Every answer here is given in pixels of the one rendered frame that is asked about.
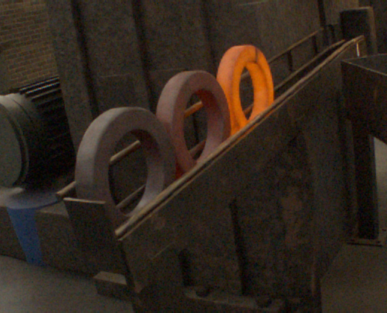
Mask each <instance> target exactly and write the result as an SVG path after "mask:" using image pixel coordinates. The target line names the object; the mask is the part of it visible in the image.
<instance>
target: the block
mask: <svg viewBox="0 0 387 313"><path fill-rule="evenodd" d="M342 17H343V26H344V35H346V34H364V38H365V42H366V45H367V55H368V57H370V56H374V55H378V52H377V41H376V30H375V23H374V9H373V8H372V7H359V8H358V7H355V8H350V9H345V10H343V11H342Z"/></svg>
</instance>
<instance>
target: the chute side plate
mask: <svg viewBox="0 0 387 313"><path fill-rule="evenodd" d="M357 45H358V53H357ZM365 55H366V56H368V55H367V45H366V42H365V38H364V39H361V40H360V41H358V42H356V43H354V44H352V45H349V47H347V48H346V49H345V50H344V51H343V52H342V53H341V54H339V55H338V56H337V57H335V58H334V59H333V61H330V62H329V63H328V64H327V65H326V66H325V67H324V68H322V69H321V70H320V71H319V72H318V73H317V74H316V75H314V76H313V77H312V78H310V79H309V80H308V81H307V82H306V83H305V84H304V85H303V86H302V87H301V88H299V89H297V90H296V91H295V92H294V93H293V94H292V95H291V96H290V97H288V98H287V99H286V100H285V101H284V102H282V104H280V105H279V106H278V107H276V108H275V109H274V110H273V111H271V112H270V113H269V114H268V115H267V116H266V117H265V118H264V119H263V120H262V121H261V122H260V123H258V124H257V125H256V126H255V127H253V128H252V129H251V130H249V131H248V132H247V133H245V134H244V135H243V136H242V137H240V138H239V139H238V140H237V141H236V142H234V143H233V144H232V145H231V146H230V147H229V148H228V149H226V150H225V151H224V152H223V153H221V154H220V155H219V156H217V157H216V158H215V159H214V160H213V161H212V162H211V163H210V164H209V165H208V166H207V167H206V168H204V169H203V170H202V171H201V172H199V173H198V174H197V175H196V176H194V177H193V178H192V179H191V180H190V181H189V182H188V183H186V184H185V185H184V186H183V187H182V188H180V189H179V190H178V191H177V192H175V193H174V194H173V195H172V196H171V197H170V198H169V199H167V200H166V201H165V202H164V203H162V204H161V205H160V206H158V207H157V208H156V209H155V210H154V211H153V212H152V213H151V214H148V215H147V216H146V217H145V218H143V219H142V220H141V221H140V222H139V223H138V224H137V225H136V226H135V227H134V228H133V229H132V230H130V231H128V232H127V233H125V234H124V235H123V236H122V237H121V238H120V239H119V243H120V245H121V249H122V253H123V256H124V259H125V263H126V265H127V269H128V273H129V275H130V280H131V282H132V285H133V289H134V292H135V293H137V294H138V293H139V292H140V291H141V290H142V289H143V288H144V287H146V286H147V285H148V283H149V282H150V281H151V280H153V279H154V273H153V269H152V266H151V258H153V257H154V256H156V255H157V254H158V253H159V252H160V251H161V250H162V249H164V248H165V247H166V246H167V245H169V244H171V243H172V242H173V241H174V243H175V247H176V251H177V255H178V254H179V253H180V252H181V251H182V250H183V249H184V248H185V247H186V246H187V245H189V244H190V243H191V242H192V241H193V240H194V239H195V238H196V237H197V235H198V234H199V232H200V231H202V229H203V228H205V226H206V225H208V223H209V222H211V221H212V220H213V219H214V218H215V217H216V216H217V215H218V214H219V213H220V212H221V211H222V210H223V209H224V208H225V207H226V206H227V205H228V204H229V203H230V202H231V201H232V200H233V199H234V198H235V197H236V196H237V195H238V194H239V193H240V192H241V191H242V190H243V189H244V188H245V187H246V185H247V184H249V182H250V181H252V179H254V178H255V176H257V175H258V173H260V172H261V170H263V169H264V167H266V166H267V164H269V162H270V161H271V160H272V159H273V158H274V157H275V156H276V155H277V154H278V153H279V152H280V151H281V150H282V149H283V148H284V147H285V146H286V145H287V144H288V143H289V142H290V141H291V140H292V138H293V137H294V136H295V135H296V134H297V131H296V124H295V121H296V120H297V119H299V118H300V117H301V116H302V115H303V114H305V119H306V123H307V122H308V121H309V120H310V119H311V118H312V117H313V116H314V115H315V114H316V113H317V112H318V111H319V110H320V109H321V108H322V107H323V106H324V105H325V104H326V103H327V102H328V101H329V100H330V99H331V98H332V97H333V96H334V95H335V92H336V91H337V90H339V89H340V88H341V87H342V85H343V80H342V64H341V60H346V59H349V60H350V59H354V58H359V57H364V56H365Z"/></svg>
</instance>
